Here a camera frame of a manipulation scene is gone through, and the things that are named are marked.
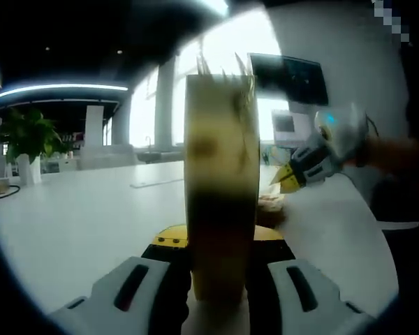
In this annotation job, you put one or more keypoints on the curved ceiling light strip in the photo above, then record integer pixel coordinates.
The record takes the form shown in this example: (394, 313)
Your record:
(56, 87)
(216, 5)

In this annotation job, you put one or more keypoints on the sink with faucet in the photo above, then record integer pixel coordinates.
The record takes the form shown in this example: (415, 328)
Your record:
(160, 157)

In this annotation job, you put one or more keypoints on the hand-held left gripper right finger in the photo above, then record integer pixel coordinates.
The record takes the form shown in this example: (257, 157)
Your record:
(300, 300)

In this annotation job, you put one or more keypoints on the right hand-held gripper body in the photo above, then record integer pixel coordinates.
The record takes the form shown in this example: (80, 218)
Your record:
(345, 132)

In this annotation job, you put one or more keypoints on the black wristband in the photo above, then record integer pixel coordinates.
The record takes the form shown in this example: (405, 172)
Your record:
(361, 157)

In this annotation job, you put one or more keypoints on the black wall monitor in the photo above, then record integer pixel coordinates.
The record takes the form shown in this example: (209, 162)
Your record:
(293, 80)

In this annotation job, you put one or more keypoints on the yellow paper bag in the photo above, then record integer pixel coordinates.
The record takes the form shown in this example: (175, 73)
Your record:
(220, 174)

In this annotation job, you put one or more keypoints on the white sofa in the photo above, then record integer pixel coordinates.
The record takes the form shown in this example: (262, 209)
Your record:
(108, 157)

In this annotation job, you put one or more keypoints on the potted green plant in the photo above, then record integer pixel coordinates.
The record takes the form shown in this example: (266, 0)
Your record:
(28, 136)

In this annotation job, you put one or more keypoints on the flat white strip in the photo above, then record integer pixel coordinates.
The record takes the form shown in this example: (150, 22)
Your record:
(157, 183)

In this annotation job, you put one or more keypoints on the open laptop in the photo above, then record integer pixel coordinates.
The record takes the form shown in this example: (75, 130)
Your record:
(290, 125)

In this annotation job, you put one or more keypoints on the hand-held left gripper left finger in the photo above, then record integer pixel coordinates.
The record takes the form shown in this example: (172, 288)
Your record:
(132, 296)

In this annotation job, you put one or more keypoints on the white table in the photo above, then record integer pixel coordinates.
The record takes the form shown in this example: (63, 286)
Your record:
(90, 216)

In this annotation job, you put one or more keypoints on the white pillar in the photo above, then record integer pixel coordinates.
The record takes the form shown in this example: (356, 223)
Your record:
(95, 125)

